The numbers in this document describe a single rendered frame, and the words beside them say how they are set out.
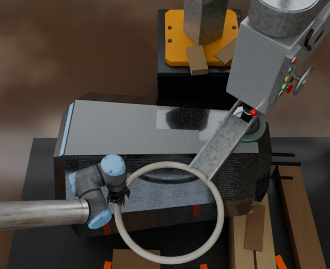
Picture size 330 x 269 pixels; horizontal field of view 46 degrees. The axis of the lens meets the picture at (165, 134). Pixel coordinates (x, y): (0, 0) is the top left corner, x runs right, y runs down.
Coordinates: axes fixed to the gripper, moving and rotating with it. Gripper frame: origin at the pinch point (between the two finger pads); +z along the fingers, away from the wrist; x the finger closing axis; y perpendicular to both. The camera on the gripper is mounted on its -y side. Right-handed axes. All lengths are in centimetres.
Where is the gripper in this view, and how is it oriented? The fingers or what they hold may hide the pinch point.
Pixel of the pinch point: (120, 198)
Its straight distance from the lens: 181.7
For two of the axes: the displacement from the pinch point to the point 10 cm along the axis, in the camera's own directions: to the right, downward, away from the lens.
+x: 9.9, 1.5, -0.7
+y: -1.6, 8.1, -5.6
